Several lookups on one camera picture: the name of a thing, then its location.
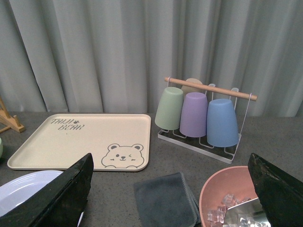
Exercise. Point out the metal ice scoop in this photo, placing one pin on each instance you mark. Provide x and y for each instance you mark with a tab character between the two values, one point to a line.
246	214

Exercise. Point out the white wire cup rack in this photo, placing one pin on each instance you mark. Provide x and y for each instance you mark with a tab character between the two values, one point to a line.
200	145

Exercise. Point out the green plastic cup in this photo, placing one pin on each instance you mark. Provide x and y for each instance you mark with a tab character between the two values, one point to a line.
169	109

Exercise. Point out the pink bowl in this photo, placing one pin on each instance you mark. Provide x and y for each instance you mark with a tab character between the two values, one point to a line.
234	180

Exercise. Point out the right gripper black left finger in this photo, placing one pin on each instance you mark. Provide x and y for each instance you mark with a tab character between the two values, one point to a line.
60	203

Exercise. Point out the grey curtain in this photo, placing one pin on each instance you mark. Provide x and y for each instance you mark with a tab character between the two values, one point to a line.
112	56

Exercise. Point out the white round plate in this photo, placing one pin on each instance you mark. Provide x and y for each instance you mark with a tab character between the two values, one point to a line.
17	191

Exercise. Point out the beige plastic cup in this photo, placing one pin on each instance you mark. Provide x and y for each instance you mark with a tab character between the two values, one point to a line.
187	89

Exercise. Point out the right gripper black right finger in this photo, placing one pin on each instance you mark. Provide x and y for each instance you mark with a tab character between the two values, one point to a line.
280	194

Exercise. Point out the blue plastic cup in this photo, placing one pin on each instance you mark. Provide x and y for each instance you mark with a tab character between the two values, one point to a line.
222	127

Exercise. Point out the grey folded cloth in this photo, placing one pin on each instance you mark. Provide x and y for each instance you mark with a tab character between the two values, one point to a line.
166	201

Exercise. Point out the wooden peg drying rack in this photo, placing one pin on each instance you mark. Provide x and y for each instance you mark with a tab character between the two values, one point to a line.
9	122

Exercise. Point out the beige bear serving tray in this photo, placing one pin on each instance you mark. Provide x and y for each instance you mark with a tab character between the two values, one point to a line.
117	142

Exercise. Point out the light green bowl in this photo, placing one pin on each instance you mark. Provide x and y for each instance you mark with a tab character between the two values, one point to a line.
1	148

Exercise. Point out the purple plastic cup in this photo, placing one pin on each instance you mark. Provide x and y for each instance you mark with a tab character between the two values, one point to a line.
194	115

